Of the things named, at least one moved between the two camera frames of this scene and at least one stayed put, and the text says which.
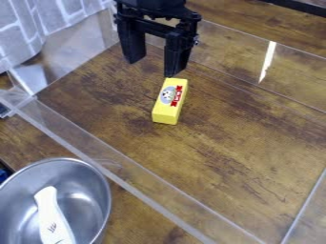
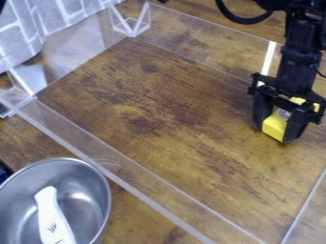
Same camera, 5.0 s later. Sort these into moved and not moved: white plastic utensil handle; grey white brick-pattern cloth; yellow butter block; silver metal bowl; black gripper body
Moved: yellow butter block; black gripper body
Not moved: grey white brick-pattern cloth; white plastic utensil handle; silver metal bowl
